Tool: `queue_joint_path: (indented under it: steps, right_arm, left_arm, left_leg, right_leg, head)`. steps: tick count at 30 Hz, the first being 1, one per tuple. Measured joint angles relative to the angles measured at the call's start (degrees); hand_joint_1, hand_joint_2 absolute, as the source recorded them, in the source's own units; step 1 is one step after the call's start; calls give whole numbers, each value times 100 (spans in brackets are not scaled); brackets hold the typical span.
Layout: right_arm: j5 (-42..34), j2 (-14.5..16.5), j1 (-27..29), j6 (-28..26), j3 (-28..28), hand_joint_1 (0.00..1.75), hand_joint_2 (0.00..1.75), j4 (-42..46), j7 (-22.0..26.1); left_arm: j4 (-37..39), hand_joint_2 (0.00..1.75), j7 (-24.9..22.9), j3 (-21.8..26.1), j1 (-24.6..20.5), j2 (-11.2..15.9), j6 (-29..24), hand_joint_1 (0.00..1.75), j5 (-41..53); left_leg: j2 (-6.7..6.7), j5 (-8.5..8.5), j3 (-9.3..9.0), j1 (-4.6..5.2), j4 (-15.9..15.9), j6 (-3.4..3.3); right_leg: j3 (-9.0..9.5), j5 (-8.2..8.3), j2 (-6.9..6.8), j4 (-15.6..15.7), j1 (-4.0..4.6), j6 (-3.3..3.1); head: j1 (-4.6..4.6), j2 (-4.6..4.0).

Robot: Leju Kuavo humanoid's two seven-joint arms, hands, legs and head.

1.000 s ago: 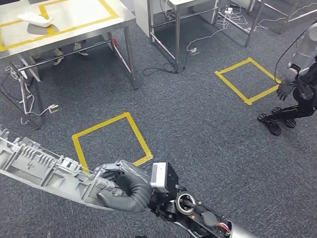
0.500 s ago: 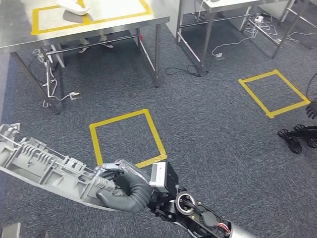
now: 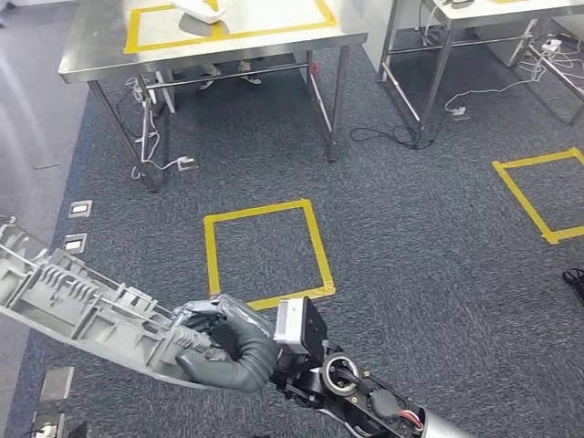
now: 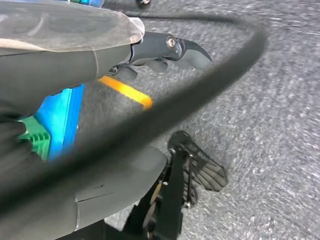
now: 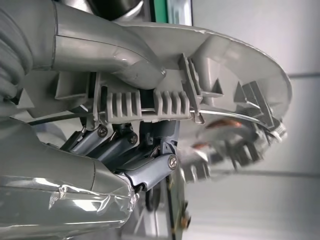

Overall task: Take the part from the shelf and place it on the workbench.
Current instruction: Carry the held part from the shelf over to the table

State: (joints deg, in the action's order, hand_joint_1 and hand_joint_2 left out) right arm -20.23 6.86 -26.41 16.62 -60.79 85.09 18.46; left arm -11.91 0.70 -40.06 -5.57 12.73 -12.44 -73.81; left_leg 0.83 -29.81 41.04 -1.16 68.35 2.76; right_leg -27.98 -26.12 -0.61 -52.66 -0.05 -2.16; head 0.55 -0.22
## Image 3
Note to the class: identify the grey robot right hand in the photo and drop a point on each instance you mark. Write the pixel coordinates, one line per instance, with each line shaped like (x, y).
(250, 350)

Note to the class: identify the silver plastic wheel cover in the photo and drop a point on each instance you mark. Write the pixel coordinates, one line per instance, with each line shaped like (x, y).
(91, 314)

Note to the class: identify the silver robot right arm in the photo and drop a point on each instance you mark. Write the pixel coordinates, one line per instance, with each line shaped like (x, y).
(365, 399)

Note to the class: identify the stainless steel workbench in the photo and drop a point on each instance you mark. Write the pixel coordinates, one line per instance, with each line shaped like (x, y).
(283, 36)

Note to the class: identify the white curved plastic part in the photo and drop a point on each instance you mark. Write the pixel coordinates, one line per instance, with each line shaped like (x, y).
(201, 12)

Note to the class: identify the floor socket with plug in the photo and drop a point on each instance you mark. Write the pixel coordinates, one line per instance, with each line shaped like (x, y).
(187, 163)

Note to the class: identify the silver floor outlet plate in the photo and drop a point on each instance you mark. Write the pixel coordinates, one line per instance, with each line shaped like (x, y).
(56, 384)
(75, 243)
(80, 209)
(47, 426)

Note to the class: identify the person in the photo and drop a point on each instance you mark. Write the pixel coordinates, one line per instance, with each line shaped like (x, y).
(250, 77)

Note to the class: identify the yellow tape double rectangle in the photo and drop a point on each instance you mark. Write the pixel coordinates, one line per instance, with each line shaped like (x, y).
(131, 33)

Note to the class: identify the pale grey side panel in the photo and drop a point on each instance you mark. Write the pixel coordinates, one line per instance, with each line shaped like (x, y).
(372, 24)

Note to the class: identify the white power strip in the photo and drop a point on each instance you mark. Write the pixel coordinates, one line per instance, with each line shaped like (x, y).
(458, 111)
(552, 45)

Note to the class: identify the stainless steel table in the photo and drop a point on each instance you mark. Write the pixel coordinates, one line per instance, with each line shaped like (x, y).
(502, 12)

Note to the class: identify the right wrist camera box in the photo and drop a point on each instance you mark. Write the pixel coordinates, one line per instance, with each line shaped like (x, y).
(292, 326)

